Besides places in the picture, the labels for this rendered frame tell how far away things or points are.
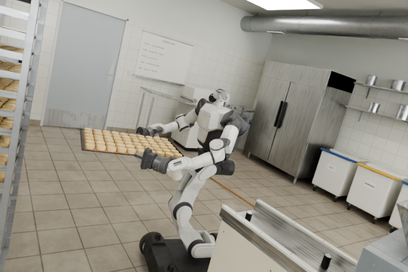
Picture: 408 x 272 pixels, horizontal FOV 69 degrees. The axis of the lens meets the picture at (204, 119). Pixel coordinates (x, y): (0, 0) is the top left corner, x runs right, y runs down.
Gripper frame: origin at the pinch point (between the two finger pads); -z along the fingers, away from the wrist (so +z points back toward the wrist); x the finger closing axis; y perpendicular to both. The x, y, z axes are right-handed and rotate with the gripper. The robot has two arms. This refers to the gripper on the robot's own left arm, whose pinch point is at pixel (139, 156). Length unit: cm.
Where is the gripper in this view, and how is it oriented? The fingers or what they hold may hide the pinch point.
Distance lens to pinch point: 174.5
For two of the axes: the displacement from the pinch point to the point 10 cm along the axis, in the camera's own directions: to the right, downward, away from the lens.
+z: 9.0, 2.9, -3.2
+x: 2.5, -9.6, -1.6
